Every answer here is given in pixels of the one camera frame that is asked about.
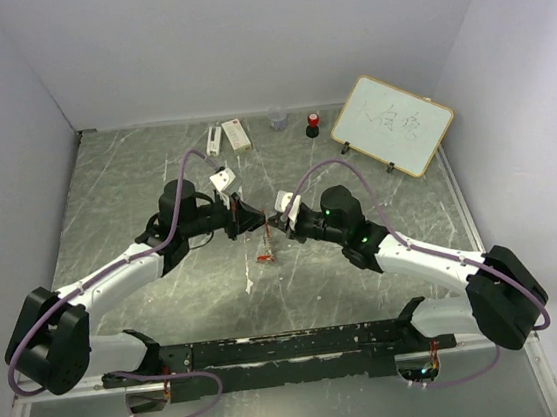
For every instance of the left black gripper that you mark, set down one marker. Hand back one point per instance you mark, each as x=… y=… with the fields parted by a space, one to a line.
x=240 y=217

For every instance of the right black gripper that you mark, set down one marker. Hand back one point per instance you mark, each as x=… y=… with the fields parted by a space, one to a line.
x=274 y=220

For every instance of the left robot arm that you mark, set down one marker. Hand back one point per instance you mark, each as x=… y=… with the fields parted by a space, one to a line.
x=53 y=344

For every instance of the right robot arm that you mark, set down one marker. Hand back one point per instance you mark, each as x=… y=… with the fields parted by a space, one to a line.
x=495 y=294

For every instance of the white stapler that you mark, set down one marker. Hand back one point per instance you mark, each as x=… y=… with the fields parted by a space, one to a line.
x=213 y=147

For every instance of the white staples box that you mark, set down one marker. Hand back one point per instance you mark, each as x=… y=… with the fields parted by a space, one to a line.
x=237 y=136

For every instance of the red black stamp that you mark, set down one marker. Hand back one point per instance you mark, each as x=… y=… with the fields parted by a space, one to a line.
x=312 y=129

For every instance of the clear paperclip jar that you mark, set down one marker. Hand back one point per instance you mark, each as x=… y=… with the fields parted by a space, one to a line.
x=278 y=118

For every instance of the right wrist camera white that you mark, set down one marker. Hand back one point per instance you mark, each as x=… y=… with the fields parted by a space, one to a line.
x=287 y=206

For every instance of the small whiteboard wood frame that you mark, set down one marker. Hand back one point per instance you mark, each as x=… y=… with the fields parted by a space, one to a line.
x=398 y=128

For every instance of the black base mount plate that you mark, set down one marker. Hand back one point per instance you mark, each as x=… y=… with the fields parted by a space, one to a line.
x=369 y=348

